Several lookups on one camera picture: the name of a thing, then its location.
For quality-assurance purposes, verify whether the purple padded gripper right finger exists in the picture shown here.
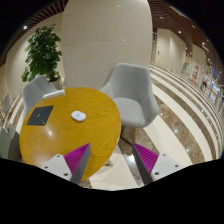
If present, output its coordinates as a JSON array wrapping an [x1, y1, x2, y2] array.
[[132, 143, 182, 185]]

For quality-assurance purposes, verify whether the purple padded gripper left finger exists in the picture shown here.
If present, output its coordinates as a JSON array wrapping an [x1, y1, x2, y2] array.
[[42, 144, 91, 185]]

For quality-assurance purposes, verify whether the white computer mouse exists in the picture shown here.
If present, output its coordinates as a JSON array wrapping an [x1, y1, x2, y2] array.
[[71, 111, 86, 122]]

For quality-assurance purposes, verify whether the black mouse pad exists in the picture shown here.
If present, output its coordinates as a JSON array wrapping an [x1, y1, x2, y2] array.
[[27, 106, 53, 126]]

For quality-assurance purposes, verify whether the round wooden table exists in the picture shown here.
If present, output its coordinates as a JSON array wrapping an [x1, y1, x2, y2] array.
[[20, 87, 121, 180]]

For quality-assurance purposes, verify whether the grey chair at left edge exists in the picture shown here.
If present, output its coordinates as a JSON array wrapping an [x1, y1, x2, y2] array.
[[0, 124, 21, 162]]

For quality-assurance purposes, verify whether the white keyboard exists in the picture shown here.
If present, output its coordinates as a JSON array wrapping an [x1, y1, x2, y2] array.
[[42, 89, 65, 99]]

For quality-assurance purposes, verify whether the grey armchair left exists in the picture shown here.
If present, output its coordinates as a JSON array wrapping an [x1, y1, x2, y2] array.
[[22, 76, 56, 118]]

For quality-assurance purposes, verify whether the grey armchair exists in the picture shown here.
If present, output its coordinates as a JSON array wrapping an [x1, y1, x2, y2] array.
[[98, 62, 161, 129], [22, 76, 56, 118]]

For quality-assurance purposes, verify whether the grey armchair right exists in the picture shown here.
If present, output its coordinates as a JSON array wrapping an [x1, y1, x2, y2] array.
[[98, 62, 161, 129]]

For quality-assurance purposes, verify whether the green potted plant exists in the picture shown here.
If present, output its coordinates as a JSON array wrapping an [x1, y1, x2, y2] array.
[[21, 24, 62, 83]]

